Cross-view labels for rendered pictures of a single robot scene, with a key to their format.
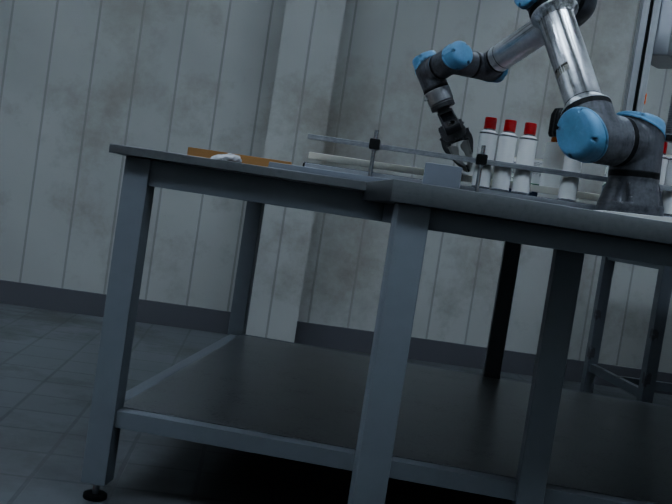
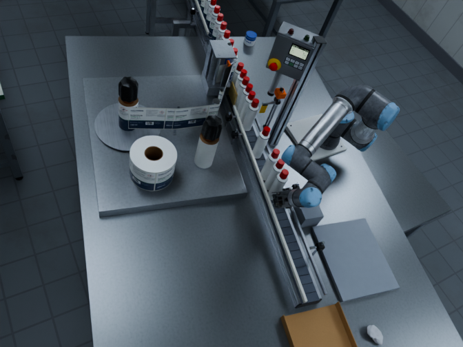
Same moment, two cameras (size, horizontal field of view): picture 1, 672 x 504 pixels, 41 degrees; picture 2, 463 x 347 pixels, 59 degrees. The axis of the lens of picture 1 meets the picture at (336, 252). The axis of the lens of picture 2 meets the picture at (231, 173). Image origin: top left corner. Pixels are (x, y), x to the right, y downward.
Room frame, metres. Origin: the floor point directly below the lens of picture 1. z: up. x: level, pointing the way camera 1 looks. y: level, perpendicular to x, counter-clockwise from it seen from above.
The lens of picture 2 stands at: (3.45, 0.38, 2.45)
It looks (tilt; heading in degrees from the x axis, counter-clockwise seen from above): 53 degrees down; 232
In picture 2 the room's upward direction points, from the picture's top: 21 degrees clockwise
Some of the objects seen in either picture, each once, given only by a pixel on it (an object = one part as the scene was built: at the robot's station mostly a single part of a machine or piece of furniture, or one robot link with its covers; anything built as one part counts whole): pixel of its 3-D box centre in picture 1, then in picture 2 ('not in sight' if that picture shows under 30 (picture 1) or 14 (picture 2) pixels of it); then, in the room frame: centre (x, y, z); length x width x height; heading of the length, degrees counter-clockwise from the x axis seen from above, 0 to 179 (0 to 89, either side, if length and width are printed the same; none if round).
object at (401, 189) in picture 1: (552, 220); (340, 168); (2.07, -0.48, 0.81); 0.90 x 0.90 x 0.04; 6
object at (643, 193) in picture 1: (631, 193); (328, 133); (2.09, -0.66, 0.90); 0.15 x 0.15 x 0.10
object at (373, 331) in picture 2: (226, 159); (375, 334); (2.41, 0.33, 0.85); 0.08 x 0.07 x 0.04; 79
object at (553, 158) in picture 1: (558, 155); (208, 142); (2.83, -0.65, 1.03); 0.09 x 0.09 x 0.30
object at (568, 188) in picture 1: (572, 165); (261, 142); (2.55, -0.63, 0.98); 0.05 x 0.05 x 0.20
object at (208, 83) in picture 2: not in sight; (219, 68); (2.59, -1.13, 1.01); 0.14 x 0.13 x 0.26; 84
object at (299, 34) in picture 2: (666, 27); (291, 52); (2.45, -0.79, 1.38); 0.17 x 0.10 x 0.19; 139
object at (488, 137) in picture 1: (485, 153); (278, 184); (2.57, -0.38, 0.98); 0.05 x 0.05 x 0.20
